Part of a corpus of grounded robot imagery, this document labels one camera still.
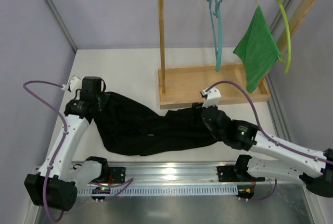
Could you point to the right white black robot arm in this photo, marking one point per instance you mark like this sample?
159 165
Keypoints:
290 162

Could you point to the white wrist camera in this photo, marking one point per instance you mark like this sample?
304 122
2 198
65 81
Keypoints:
73 84
211 97

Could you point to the lime green plastic hanger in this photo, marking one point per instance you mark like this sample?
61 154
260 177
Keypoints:
286 26

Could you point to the black trousers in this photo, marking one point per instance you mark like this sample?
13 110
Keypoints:
129 128

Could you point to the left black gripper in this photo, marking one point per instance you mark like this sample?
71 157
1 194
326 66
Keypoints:
101 100

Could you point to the aluminium mounting rail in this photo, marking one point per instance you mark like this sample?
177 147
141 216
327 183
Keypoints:
141 172

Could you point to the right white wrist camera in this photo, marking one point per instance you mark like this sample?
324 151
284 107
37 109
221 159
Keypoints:
211 97

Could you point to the grey slotted cable duct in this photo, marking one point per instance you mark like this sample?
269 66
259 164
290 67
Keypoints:
167 190

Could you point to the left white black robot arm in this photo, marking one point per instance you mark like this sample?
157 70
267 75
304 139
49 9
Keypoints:
54 185

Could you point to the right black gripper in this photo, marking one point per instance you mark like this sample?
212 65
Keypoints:
196 107

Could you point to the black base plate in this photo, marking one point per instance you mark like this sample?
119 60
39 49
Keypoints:
226 173
116 175

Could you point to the green microfibre cloth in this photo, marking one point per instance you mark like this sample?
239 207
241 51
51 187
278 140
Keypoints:
270 58

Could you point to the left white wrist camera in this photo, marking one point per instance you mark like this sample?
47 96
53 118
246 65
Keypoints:
73 84

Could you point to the wooden clothes rack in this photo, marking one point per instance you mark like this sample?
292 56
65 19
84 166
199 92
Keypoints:
179 86

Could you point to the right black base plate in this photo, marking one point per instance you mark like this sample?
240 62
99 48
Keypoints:
226 173

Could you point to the teal plastic hanger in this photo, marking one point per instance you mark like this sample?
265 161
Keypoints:
214 10

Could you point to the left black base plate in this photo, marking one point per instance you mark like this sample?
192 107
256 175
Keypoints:
116 175

